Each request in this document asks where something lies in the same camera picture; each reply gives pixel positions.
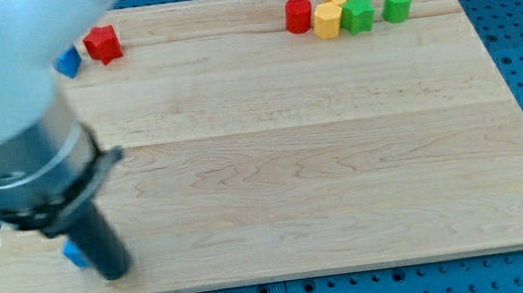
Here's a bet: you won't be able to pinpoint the light wooden board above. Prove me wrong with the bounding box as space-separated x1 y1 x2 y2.
0 0 523 293

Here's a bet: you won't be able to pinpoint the green cylinder block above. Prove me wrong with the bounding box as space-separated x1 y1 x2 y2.
382 0 413 24

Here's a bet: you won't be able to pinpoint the blue block near tool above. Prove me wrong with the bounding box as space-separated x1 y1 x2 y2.
63 240 91 269

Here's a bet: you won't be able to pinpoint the blue cube block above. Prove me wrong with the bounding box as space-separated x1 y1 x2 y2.
55 46 82 78

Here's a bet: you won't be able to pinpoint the yellow hexagon block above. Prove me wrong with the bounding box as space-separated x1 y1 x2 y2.
313 2 342 40

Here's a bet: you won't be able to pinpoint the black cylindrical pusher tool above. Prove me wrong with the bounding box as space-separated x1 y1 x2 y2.
41 147 132 281

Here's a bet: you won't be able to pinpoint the green star block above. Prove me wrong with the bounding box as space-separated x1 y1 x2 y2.
340 0 375 35

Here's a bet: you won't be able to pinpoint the red cylinder block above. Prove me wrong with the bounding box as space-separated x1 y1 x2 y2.
285 0 313 35

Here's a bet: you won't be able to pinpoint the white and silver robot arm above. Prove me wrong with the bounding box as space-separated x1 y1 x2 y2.
0 0 120 229

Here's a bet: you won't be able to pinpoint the red star block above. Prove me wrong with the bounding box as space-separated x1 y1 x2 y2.
82 25 123 65

